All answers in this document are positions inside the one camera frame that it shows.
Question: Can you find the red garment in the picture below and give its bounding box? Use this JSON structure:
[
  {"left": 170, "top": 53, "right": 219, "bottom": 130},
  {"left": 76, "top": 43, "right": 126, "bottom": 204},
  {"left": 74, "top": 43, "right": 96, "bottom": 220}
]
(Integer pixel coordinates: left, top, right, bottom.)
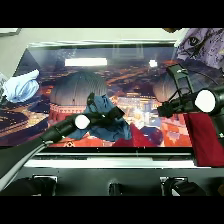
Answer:
[
  {"left": 182, "top": 112, "right": 224, "bottom": 168},
  {"left": 112, "top": 123, "right": 158, "bottom": 148}
]

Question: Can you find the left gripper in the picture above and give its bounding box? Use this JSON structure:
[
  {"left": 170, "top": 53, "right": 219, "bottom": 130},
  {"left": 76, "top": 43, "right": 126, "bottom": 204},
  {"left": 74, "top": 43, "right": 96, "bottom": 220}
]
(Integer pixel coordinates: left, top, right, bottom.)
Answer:
[{"left": 98, "top": 107, "right": 126, "bottom": 126}]

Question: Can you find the purple patterned garment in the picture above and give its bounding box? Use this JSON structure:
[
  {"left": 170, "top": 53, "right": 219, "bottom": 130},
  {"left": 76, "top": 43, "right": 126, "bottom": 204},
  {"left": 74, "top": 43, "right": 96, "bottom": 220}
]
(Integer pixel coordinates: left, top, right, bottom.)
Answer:
[{"left": 175, "top": 28, "right": 224, "bottom": 72}]

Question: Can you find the silver frame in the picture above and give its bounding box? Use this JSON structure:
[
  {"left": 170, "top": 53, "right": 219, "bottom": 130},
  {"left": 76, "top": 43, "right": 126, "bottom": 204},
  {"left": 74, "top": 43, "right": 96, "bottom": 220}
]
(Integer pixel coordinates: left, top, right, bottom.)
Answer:
[{"left": 0, "top": 146, "right": 224, "bottom": 197}]

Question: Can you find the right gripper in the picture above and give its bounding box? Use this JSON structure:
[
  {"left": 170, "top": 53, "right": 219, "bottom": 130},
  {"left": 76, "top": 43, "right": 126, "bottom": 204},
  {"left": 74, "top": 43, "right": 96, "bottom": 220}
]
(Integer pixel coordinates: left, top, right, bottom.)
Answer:
[{"left": 156, "top": 99, "right": 178, "bottom": 119}]

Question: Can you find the light blue garment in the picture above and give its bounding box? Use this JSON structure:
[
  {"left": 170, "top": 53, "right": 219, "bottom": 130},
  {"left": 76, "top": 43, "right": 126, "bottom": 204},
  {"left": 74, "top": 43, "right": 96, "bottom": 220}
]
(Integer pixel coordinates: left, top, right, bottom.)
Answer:
[{"left": 2, "top": 69, "right": 41, "bottom": 104}]

